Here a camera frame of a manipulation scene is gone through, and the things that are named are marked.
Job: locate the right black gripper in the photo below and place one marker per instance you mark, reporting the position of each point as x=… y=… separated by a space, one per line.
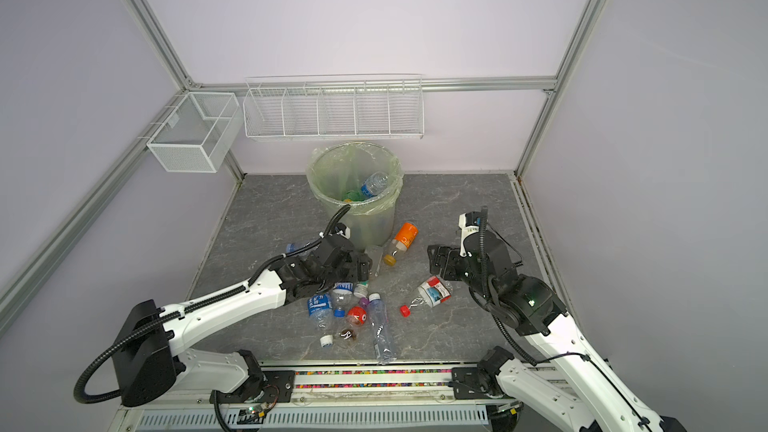
x=440 y=260

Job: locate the blue label bottle blue cap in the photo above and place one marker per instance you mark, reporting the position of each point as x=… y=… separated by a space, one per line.
x=342 y=298

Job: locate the dark green soda bottle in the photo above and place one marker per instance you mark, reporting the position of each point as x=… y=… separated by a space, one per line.
x=354 y=196

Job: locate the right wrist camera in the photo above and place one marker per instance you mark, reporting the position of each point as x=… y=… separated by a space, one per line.
x=469 y=224

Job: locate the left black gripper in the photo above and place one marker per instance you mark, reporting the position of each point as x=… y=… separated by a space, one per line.
x=357 y=274

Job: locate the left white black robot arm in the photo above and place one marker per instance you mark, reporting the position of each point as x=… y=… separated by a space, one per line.
x=154 y=352

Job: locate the red cap cola bottle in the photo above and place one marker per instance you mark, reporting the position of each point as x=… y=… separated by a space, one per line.
x=350 y=326

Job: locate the long white wire basket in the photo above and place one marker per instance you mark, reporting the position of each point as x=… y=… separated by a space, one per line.
x=324 y=107

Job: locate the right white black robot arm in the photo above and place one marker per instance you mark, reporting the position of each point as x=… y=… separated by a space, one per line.
x=551 y=367

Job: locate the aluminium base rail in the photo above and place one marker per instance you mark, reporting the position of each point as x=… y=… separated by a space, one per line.
x=362 y=395

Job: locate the red label scenic bottle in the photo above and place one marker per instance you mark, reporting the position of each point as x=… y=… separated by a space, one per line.
x=430 y=293

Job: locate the green-lined mesh waste bin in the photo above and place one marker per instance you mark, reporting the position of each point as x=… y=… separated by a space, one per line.
x=365 y=176

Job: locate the small white mesh basket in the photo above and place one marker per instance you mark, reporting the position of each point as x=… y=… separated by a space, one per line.
x=198 y=133

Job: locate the small green cap bottle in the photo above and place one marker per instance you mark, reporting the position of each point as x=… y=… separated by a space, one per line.
x=361 y=290

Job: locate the clear crushed water bottle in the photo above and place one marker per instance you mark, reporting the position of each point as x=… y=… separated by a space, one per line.
x=382 y=337

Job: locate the clear square plastic container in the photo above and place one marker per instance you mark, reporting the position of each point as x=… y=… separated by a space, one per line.
x=375 y=254

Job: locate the orange label bottle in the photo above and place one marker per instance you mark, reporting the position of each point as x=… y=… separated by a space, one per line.
x=400 y=244

